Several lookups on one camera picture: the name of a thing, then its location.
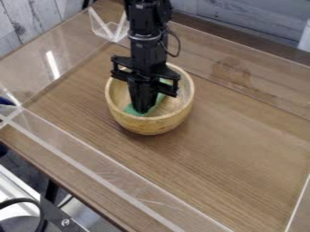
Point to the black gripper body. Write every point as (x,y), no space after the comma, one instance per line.
(146,66)

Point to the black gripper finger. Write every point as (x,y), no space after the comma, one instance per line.
(150,95)
(136,88)

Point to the green rectangular block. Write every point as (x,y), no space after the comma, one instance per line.
(129,109)

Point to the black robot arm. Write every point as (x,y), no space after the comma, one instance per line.
(149,16)

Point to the brown wooden bowl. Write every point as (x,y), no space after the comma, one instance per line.
(170,113)

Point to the blue object at edge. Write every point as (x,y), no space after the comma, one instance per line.
(6,101)

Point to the black table leg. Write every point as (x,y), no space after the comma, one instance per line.
(51,191)

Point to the white object at right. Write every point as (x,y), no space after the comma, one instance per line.
(304,45)

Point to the clear acrylic tray wall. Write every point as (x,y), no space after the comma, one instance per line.
(217,162)

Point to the black metal bracket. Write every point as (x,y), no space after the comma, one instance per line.
(58,221)

